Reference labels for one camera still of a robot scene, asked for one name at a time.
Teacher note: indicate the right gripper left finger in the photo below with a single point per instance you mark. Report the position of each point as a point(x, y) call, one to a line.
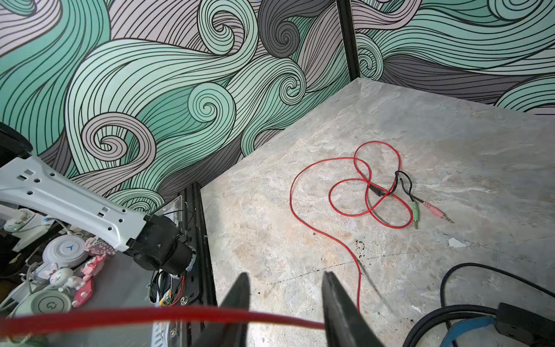
point(230, 326)

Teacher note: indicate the black blue headphones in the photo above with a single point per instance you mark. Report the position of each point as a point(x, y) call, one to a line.
point(508, 320)

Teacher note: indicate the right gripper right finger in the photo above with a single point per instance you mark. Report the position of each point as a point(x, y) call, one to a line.
point(344, 325)

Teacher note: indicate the white round gadgets pile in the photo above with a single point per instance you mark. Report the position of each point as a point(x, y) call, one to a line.
point(57, 263)

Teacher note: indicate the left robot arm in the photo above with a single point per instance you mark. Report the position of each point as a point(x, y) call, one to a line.
point(151, 240)

